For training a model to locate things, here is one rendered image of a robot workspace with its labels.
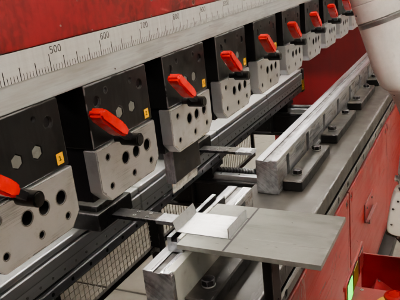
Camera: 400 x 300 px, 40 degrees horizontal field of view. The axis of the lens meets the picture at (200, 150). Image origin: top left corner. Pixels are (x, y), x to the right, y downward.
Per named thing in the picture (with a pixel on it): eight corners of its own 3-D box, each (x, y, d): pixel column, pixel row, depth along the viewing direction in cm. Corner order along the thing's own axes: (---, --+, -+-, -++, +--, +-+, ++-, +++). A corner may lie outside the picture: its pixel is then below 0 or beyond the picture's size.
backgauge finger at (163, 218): (165, 242, 104) (162, 218, 102) (58, 226, 115) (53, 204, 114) (194, 215, 114) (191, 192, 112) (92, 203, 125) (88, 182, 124)
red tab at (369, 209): (370, 224, 194) (369, 205, 191) (364, 223, 194) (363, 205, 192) (377, 206, 206) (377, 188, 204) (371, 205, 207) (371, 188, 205)
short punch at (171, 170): (178, 194, 100) (171, 144, 97) (168, 193, 101) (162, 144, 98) (202, 174, 109) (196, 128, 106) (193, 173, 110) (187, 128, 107)
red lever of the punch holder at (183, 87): (183, 71, 84) (208, 99, 92) (159, 71, 86) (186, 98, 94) (180, 81, 84) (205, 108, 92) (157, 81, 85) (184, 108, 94)
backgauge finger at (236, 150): (246, 165, 138) (244, 146, 136) (156, 159, 149) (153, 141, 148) (262, 150, 148) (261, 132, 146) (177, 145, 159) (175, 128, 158)
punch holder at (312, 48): (308, 61, 158) (305, 2, 153) (280, 62, 162) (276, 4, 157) (321, 52, 171) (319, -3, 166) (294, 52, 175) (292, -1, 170)
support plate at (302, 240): (321, 271, 88) (321, 265, 87) (176, 249, 100) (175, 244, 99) (346, 221, 103) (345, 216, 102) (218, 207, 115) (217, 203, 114)
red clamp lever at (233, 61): (233, 48, 101) (251, 73, 109) (213, 49, 103) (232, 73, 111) (231, 56, 100) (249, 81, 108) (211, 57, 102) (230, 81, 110)
